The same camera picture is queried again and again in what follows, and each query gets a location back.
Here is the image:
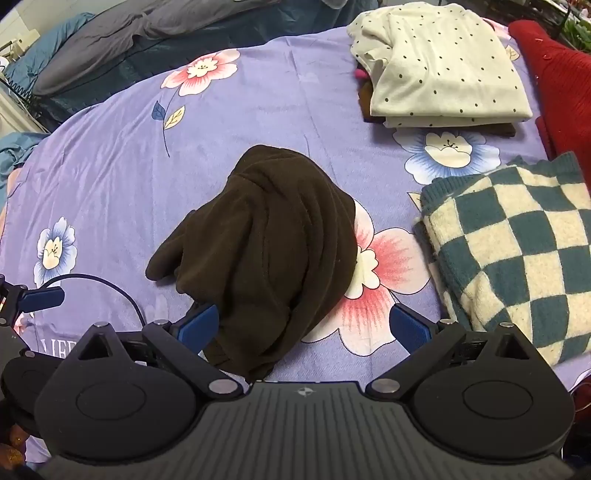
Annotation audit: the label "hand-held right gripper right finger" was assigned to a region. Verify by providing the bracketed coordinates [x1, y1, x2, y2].
[365, 303, 541, 401]

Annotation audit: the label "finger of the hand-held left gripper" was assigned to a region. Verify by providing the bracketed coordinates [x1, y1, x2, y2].
[0, 274, 65, 324]

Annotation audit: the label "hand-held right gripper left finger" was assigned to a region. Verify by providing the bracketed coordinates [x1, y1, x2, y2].
[76, 303, 244, 401]

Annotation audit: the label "dark brown shirt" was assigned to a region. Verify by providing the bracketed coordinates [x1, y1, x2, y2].
[145, 144, 358, 384]

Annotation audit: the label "teal cream checkered sweater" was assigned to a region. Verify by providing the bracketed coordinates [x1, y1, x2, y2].
[413, 151, 591, 370]

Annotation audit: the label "folded brown garment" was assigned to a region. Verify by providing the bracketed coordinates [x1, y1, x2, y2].
[358, 80, 517, 138]

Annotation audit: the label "purple floral bedsheet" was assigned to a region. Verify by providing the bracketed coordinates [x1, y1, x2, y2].
[0, 18, 573, 462]

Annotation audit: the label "white polka dot garment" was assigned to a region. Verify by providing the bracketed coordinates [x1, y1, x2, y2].
[346, 2, 534, 130]

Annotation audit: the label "grey duvet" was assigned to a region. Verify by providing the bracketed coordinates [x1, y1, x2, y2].
[32, 0, 287, 97]

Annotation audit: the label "red knit sweater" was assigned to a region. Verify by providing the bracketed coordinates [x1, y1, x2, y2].
[508, 19, 591, 185]

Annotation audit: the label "green plants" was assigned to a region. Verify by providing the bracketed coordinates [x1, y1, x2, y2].
[561, 9, 591, 47]

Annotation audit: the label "black coiled cable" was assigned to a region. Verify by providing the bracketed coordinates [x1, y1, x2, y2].
[0, 76, 35, 100]

